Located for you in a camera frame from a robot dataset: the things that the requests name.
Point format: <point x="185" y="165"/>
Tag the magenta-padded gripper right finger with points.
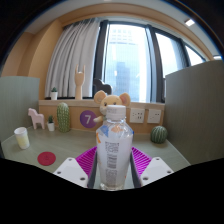
<point x="155" y="169"/>

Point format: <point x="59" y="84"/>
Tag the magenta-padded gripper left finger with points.
<point x="71" y="170"/>

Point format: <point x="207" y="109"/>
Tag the clear plastic water bottle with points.
<point x="114" y="150"/>

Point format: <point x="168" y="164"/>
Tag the flat round red coaster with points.
<point x="46" y="158"/>

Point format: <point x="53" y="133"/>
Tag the round green cactus ornament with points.
<point x="159" y="134"/>

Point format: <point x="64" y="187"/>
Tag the small plant in white pot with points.
<point x="50" y="126"/>
<point x="54" y="95"/>

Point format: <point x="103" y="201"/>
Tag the tall green cactus ornament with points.
<point x="63" y="117"/>

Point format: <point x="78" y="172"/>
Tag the pale yellow paper cup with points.
<point x="22" y="138"/>

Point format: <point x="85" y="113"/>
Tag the pink horse figurine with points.
<point x="36" y="118"/>

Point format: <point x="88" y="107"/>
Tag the grey-green desk partition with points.
<point x="18" y="103"/>
<point x="196" y="113"/>

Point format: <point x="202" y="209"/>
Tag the plush mouse toy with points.
<point x="111" y="99"/>

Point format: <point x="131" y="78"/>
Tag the wooden hand figure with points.
<point x="79" y="85"/>

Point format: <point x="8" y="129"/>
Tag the dark horse figurine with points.
<point x="101" y="86"/>

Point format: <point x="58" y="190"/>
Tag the grey-white curtain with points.
<point x="73" y="56"/>

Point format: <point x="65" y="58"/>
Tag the ceiling light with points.
<point x="189" y="22"/>

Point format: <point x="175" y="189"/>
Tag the white wall socket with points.
<point x="137" y="115"/>
<point x="154" y="116"/>

